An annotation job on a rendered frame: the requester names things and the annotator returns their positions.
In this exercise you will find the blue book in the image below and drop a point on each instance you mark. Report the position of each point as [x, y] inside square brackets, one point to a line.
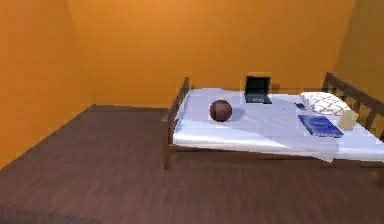
[320, 125]

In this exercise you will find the brown wooden bed white sheet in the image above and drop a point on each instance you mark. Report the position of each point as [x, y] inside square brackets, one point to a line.
[253, 130]

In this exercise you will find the beige box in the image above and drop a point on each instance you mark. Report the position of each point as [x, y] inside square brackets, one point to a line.
[348, 120]

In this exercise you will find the brown basketball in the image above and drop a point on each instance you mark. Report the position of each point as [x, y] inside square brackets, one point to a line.
[220, 110]

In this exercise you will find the white patterned pillow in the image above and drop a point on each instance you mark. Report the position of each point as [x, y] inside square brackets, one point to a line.
[324, 102]

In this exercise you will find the black open laptop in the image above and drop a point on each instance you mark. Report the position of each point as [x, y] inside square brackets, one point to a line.
[257, 90]

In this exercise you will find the small black phone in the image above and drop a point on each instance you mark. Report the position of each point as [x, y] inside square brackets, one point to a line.
[300, 106]

